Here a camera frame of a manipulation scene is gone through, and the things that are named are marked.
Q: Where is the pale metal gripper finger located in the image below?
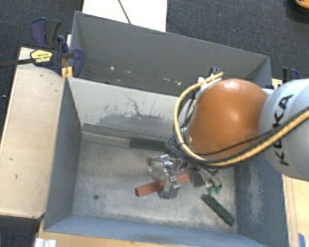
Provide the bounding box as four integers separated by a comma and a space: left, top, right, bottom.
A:
146, 153, 171, 182
158, 179, 182, 202

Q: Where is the red-brown flat block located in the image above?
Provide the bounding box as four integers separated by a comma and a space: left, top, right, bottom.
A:
133, 163, 193, 206

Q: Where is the dark green flat block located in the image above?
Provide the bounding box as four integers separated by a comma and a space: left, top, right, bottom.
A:
129, 136, 170, 155
197, 193, 240, 228

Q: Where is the grey metal bin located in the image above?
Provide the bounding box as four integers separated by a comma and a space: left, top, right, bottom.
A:
36, 10, 309, 247

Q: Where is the pale wood board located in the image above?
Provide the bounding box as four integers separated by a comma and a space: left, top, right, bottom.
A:
0, 44, 74, 224

